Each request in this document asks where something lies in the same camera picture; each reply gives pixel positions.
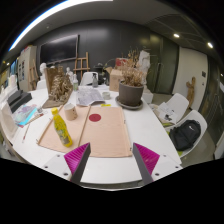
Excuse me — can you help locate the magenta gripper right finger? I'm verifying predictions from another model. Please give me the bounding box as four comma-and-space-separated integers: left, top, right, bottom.
133, 143, 160, 185

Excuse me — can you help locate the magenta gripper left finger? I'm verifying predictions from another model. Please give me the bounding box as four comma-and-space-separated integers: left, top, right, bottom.
64, 143, 91, 183

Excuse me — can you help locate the yellow drink bottle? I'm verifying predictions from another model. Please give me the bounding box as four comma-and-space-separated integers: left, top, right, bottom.
51, 108, 72, 147

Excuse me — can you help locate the large brown cardboard sheet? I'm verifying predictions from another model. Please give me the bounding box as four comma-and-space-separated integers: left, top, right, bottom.
38, 106, 132, 158

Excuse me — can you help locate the black backpack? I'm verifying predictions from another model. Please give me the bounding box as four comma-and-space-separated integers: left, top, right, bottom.
169, 120, 201, 151

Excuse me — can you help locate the beige paper cup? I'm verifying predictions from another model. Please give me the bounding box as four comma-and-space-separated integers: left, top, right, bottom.
64, 103, 77, 121

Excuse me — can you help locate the red round sticker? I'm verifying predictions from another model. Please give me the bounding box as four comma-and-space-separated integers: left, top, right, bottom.
89, 114, 101, 122

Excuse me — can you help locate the white chair with papers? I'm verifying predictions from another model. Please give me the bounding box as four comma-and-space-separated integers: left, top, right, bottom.
150, 93, 189, 127

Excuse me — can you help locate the grey pot saucer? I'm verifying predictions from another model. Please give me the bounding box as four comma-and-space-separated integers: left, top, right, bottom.
115, 96, 143, 110

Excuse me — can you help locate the red pencil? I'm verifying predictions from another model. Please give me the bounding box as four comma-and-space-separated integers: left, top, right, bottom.
22, 123, 31, 143

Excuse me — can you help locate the printed newspaper sheet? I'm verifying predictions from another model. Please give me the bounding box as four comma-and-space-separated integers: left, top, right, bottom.
77, 88, 104, 106

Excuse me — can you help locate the white chair with backpack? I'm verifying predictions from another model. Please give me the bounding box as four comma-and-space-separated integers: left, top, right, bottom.
165, 110, 207, 158

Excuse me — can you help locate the grey plant pot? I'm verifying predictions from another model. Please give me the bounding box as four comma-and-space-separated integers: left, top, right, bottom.
119, 82, 143, 106

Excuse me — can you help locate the colourful booklet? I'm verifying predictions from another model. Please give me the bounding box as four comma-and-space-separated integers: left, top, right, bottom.
13, 104, 37, 126

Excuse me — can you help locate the small white tape roll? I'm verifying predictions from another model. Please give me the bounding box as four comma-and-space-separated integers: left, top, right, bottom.
102, 92, 111, 100

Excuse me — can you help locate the clear spray bottle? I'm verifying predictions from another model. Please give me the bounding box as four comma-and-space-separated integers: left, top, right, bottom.
92, 73, 98, 88

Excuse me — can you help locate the white chair behind table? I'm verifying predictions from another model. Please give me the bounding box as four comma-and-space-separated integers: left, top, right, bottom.
80, 72, 98, 86

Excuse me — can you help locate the wooden figure statue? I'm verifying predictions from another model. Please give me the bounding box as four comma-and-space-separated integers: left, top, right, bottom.
186, 76, 196, 108

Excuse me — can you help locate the black folder stack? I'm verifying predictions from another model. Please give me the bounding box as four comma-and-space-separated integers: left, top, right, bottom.
7, 90, 32, 113

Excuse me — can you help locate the white plaster bust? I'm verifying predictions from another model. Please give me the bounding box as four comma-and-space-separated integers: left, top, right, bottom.
40, 63, 47, 80

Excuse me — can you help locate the dried brown plant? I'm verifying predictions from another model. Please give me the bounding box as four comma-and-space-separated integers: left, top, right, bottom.
121, 49, 146, 87

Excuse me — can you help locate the cardboard box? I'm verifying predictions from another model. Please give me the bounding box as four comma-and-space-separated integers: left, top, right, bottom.
109, 69, 123, 92

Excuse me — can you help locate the wooden easel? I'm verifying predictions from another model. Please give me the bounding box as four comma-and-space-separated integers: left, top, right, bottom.
73, 52, 90, 80

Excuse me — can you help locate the black wall screen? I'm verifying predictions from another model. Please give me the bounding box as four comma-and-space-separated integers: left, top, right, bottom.
40, 34, 79, 64

